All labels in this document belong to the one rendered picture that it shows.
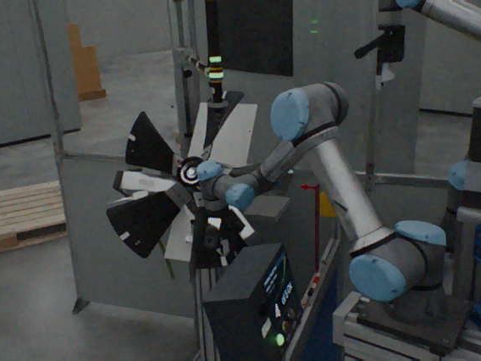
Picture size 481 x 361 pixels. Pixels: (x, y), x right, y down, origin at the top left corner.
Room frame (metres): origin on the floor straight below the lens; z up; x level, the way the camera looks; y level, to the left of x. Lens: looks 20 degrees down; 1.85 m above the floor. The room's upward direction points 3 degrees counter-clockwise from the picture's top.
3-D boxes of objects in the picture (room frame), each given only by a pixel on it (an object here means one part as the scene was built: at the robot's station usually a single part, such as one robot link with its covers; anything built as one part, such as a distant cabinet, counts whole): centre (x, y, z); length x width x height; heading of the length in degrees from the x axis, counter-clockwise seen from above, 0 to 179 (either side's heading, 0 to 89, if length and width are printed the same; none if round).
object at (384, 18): (1.93, -0.52, 1.70); 0.08 x 0.08 x 0.05
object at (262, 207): (2.43, -0.02, 0.85); 0.36 x 0.24 x 0.03; 69
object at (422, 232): (1.23, -0.42, 1.20); 0.13 x 0.12 x 0.14; 133
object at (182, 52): (2.49, 0.22, 1.54); 0.10 x 0.07 x 0.09; 14
